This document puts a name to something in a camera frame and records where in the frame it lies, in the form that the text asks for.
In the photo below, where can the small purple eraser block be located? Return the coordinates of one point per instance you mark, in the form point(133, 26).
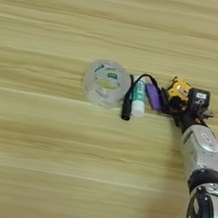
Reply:
point(153, 97)

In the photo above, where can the black marker pen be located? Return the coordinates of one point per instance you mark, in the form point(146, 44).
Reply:
point(127, 107)

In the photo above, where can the clear adhesive tape roll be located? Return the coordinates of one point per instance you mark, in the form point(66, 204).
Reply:
point(96, 95)

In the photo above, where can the white teal glue stick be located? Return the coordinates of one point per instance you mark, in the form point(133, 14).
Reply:
point(139, 99)

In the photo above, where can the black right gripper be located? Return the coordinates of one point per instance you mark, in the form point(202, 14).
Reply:
point(187, 115)

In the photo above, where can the yellow black tape measure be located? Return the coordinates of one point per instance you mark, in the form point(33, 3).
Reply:
point(180, 89)

